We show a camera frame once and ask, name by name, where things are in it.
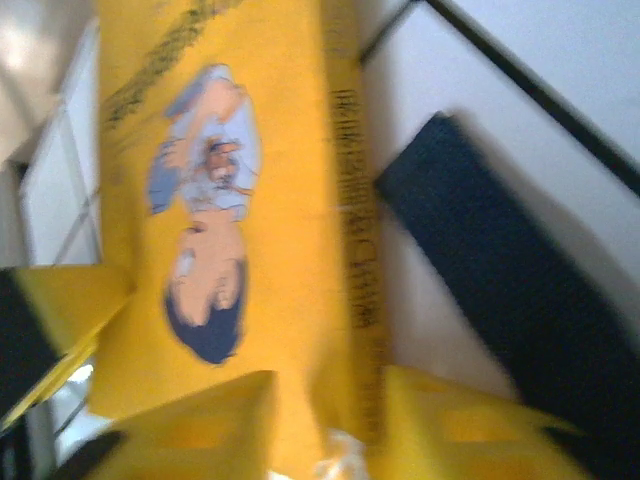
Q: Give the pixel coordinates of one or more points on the navy blue backpack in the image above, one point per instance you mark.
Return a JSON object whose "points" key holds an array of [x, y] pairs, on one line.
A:
{"points": [[500, 250]]}

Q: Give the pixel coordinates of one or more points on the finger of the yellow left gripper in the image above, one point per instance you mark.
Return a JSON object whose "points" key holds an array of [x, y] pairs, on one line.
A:
{"points": [[75, 310]]}

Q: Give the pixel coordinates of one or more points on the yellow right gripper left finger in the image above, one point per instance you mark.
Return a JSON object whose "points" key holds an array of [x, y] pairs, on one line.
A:
{"points": [[200, 425]]}

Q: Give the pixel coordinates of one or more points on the yellow book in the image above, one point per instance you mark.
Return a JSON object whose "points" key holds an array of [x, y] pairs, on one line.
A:
{"points": [[280, 200]]}

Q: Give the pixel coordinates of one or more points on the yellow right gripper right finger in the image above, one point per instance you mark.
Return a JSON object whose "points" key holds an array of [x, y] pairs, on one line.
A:
{"points": [[450, 425]]}

